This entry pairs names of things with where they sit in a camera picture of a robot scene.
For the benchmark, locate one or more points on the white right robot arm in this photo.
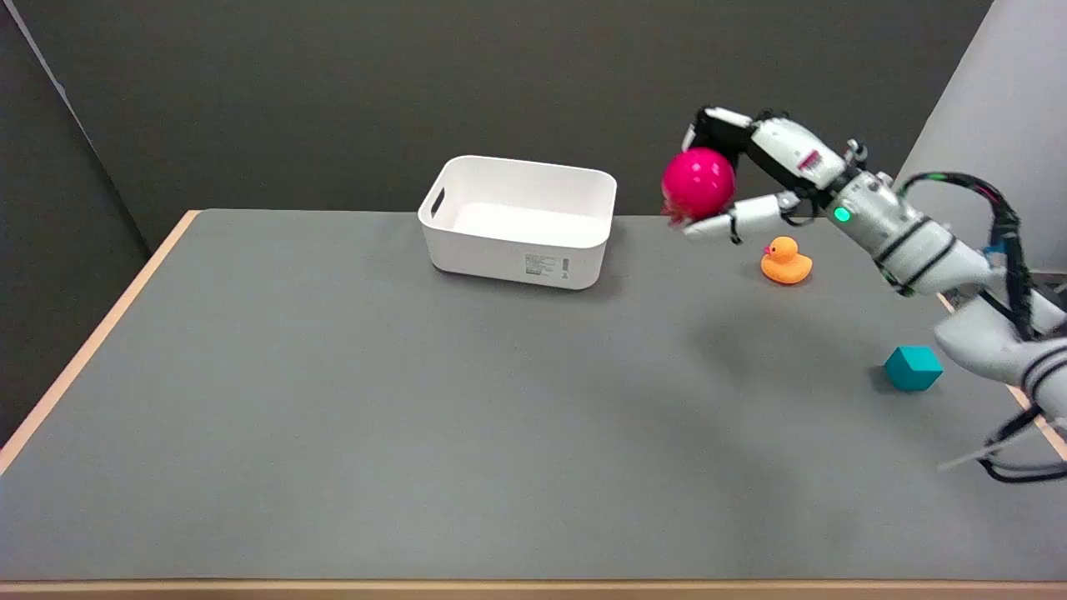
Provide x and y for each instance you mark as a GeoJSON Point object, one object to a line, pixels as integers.
{"type": "Point", "coordinates": [934, 250]}

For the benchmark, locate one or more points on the white plastic storage box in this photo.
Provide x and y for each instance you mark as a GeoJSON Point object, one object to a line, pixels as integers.
{"type": "Point", "coordinates": [521, 221]}

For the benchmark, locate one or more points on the orange rubber duck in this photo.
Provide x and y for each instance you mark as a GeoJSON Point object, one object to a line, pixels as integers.
{"type": "Point", "coordinates": [785, 261]}

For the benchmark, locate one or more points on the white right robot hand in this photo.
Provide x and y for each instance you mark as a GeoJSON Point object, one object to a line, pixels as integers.
{"type": "Point", "coordinates": [788, 150]}

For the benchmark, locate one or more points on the pink plastic pomegranate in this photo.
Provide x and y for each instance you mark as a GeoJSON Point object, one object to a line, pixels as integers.
{"type": "Point", "coordinates": [698, 183]}

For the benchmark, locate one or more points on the teal cube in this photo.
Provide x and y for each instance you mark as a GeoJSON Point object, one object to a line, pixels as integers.
{"type": "Point", "coordinates": [913, 367]}

